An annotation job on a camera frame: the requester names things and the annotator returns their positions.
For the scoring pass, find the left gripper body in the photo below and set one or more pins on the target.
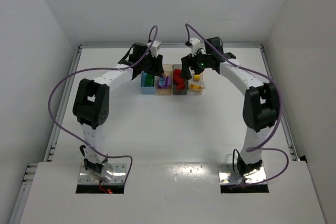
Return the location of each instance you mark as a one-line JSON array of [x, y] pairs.
[[155, 64]]

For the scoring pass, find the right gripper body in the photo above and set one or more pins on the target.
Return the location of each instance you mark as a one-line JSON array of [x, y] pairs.
[[191, 63]]

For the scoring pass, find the red arched lego brick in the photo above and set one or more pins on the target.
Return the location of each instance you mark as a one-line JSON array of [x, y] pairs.
[[177, 76]]

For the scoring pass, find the purple lego brick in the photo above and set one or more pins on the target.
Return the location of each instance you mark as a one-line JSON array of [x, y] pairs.
[[161, 83]]

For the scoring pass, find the purple green lego piece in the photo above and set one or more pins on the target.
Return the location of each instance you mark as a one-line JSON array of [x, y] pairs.
[[168, 82]]

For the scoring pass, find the green lego plate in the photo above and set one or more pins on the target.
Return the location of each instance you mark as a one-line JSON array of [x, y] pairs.
[[149, 80]]

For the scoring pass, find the yellow striped lego brick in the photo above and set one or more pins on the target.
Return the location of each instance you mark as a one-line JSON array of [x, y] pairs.
[[196, 88]]

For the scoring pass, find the yellow oval lego brick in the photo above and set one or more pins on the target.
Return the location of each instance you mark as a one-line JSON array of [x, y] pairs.
[[197, 77]]

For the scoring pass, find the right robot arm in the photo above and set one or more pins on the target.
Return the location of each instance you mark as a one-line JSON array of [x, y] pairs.
[[261, 100]]

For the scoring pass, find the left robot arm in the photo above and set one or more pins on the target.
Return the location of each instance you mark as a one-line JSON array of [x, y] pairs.
[[92, 101]]

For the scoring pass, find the tan translucent container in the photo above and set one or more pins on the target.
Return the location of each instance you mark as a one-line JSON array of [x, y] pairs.
[[168, 70]]

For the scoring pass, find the grey translucent container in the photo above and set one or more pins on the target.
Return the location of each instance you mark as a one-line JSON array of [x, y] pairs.
[[181, 91]]

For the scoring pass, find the clear container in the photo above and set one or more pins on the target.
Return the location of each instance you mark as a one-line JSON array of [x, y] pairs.
[[196, 84]]

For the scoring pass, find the blue container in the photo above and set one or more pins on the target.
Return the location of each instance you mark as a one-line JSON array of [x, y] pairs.
[[146, 90]]

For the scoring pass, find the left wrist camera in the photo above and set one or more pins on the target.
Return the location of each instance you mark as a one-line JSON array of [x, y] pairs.
[[154, 48]]

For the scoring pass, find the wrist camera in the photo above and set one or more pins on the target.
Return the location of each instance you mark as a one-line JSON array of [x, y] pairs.
[[194, 44], [154, 48]]

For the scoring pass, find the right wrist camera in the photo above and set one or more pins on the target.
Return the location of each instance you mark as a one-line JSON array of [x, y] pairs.
[[194, 44]]

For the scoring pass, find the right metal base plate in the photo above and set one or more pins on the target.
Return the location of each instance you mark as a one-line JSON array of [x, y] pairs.
[[228, 177]]

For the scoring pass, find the metal base plate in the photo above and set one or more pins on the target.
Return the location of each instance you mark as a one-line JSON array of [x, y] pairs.
[[115, 175], [228, 177]]

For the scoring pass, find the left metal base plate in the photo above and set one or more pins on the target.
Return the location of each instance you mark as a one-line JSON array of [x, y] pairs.
[[115, 175]]

